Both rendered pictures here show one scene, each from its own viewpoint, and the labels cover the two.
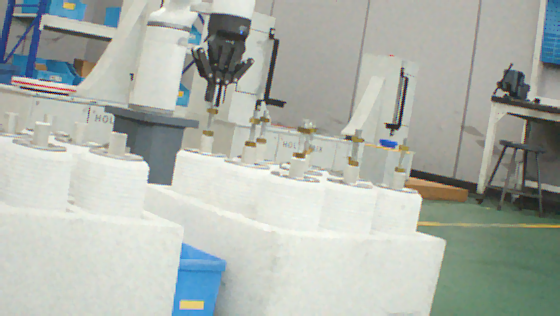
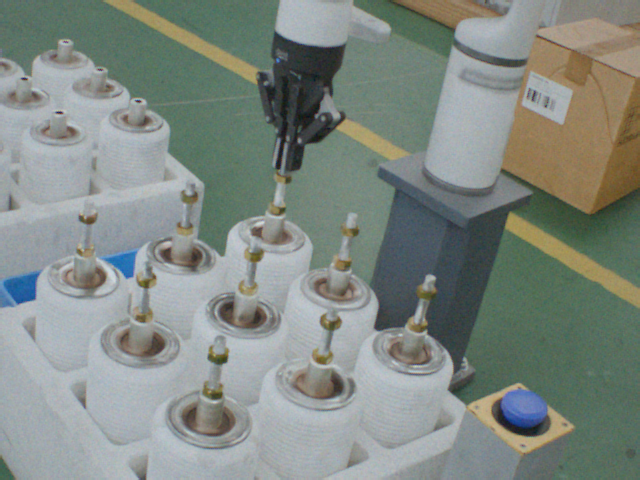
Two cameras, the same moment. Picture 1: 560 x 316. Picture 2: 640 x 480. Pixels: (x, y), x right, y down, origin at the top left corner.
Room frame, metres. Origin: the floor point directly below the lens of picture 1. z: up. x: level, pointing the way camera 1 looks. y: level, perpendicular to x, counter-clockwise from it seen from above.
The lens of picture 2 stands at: (1.46, -0.87, 0.82)
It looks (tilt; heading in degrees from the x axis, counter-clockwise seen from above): 29 degrees down; 88
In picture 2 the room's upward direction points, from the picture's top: 12 degrees clockwise
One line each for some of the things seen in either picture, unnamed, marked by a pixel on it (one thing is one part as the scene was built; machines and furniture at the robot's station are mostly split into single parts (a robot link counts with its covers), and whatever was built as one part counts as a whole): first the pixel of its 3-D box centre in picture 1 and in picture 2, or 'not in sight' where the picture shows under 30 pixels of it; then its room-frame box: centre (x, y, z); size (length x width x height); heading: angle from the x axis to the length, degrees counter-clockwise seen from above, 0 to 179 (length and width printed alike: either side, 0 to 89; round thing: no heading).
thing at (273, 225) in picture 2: (206, 146); (273, 225); (1.46, 0.13, 0.26); 0.02 x 0.02 x 0.03
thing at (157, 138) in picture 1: (139, 185); (430, 279); (1.67, 0.27, 0.15); 0.15 x 0.15 x 0.30; 48
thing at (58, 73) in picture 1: (42, 71); not in sight; (6.24, 1.97, 0.36); 0.50 x 0.38 x 0.21; 49
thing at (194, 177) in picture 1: (195, 205); (259, 302); (1.46, 0.13, 0.16); 0.10 x 0.10 x 0.18
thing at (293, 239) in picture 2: (204, 153); (271, 235); (1.46, 0.13, 0.25); 0.08 x 0.08 x 0.01
